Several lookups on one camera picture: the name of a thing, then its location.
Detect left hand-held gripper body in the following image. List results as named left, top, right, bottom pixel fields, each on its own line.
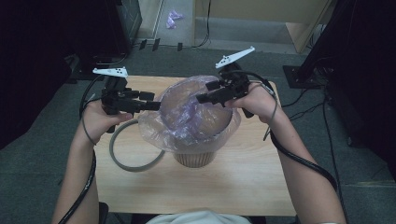
left=92, top=66, right=141, bottom=134

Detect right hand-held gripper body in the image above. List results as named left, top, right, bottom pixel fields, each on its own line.
left=215, top=46, right=256, bottom=105

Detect purple plastic bag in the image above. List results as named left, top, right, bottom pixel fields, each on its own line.
left=137, top=74, right=242, bottom=155

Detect brown ribbed plastic trash bin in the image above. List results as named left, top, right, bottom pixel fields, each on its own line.
left=159, top=75, right=234, bottom=169

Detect person's right hand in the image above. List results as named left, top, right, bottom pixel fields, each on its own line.
left=224, top=82, right=283, bottom=125

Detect person's left hand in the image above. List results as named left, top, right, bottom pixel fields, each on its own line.
left=81, top=99, right=134, bottom=146

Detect black stand base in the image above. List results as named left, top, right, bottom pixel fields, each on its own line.
left=69, top=54, right=129, bottom=82

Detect black metal stand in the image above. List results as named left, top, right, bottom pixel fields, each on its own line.
left=282, top=0, right=359, bottom=90

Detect black computer case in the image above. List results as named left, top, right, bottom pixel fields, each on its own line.
left=106, top=0, right=144, bottom=55

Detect small crumpled purple plastic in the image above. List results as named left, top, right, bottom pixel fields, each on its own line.
left=165, top=8, right=185, bottom=30

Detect light wooden cabinet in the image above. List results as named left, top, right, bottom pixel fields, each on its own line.
left=191, top=0, right=335, bottom=54

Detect black curtain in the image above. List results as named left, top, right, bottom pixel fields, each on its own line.
left=0, top=0, right=110, bottom=150

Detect black chair armrest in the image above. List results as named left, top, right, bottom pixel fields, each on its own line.
left=98, top=202, right=110, bottom=224

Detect person's white shirt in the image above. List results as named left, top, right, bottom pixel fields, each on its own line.
left=146, top=209, right=252, bottom=224

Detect thin grey cable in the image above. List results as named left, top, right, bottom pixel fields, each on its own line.
left=80, top=102, right=97, bottom=147
left=248, top=80, right=279, bottom=143

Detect grey plastic ring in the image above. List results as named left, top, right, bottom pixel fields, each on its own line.
left=108, top=119, right=166, bottom=173

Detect thin black hanging cable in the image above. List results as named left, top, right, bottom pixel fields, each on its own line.
left=191, top=0, right=213, bottom=49

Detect thick black cable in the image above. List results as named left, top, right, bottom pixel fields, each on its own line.
left=269, top=130, right=340, bottom=192
left=57, top=148, right=97, bottom=224

